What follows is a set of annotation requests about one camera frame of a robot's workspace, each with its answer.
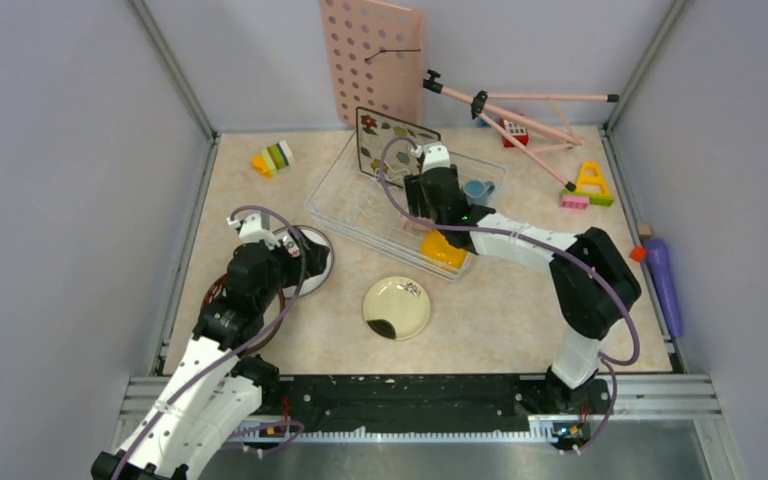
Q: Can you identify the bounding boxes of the blue mug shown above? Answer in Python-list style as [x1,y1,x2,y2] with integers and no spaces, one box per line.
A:
[462,179,496,207]

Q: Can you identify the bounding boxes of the yellow bowl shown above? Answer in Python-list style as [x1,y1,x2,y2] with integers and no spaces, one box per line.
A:
[419,230,468,273]

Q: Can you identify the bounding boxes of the red rimmed white plate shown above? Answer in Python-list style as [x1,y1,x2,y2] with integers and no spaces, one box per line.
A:
[199,274,286,355]

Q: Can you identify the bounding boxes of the square floral plate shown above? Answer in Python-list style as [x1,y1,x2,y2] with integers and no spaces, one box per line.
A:
[355,107,441,188]

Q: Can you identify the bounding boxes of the cream small leaf plate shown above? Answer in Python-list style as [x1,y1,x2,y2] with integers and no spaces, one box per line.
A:
[362,276,432,341]

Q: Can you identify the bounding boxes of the pink mug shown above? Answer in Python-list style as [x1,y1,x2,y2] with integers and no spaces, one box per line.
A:
[400,215,433,232]

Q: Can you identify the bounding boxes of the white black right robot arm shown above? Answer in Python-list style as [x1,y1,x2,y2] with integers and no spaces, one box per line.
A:
[404,166,642,412]

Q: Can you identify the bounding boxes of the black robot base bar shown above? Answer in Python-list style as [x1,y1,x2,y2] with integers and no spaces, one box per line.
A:
[257,374,581,417]

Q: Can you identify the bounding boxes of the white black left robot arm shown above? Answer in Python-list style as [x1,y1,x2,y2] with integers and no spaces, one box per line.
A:
[91,226,334,479]

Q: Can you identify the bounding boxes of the pink tripod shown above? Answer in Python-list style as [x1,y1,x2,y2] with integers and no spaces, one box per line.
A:
[422,69,621,192]

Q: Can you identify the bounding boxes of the red toy block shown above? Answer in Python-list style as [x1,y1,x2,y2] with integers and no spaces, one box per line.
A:
[497,118,530,148]

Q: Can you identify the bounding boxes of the yellow green pink toy blocks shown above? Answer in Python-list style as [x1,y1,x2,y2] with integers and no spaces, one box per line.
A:
[559,161,615,210]

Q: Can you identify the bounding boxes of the pink pegboard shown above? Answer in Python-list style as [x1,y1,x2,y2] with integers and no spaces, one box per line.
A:
[318,0,427,127]

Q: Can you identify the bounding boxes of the orange small cube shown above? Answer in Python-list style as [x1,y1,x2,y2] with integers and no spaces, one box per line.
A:
[629,246,647,263]

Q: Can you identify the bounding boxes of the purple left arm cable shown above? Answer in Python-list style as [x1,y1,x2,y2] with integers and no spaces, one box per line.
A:
[108,205,309,480]

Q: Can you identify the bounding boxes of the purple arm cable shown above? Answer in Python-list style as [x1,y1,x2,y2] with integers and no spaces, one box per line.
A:
[378,137,642,458]
[108,205,309,480]

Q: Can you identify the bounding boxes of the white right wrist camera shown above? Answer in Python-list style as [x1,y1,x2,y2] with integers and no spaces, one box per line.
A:
[410,142,451,173]

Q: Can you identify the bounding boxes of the white wire dish rack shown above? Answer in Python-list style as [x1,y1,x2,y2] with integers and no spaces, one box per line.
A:
[305,134,472,281]

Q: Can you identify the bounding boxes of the purple handle tool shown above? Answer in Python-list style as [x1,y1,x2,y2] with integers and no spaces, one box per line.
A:
[644,238,684,338]

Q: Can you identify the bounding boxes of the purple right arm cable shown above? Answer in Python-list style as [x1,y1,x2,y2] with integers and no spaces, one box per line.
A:
[378,137,642,458]

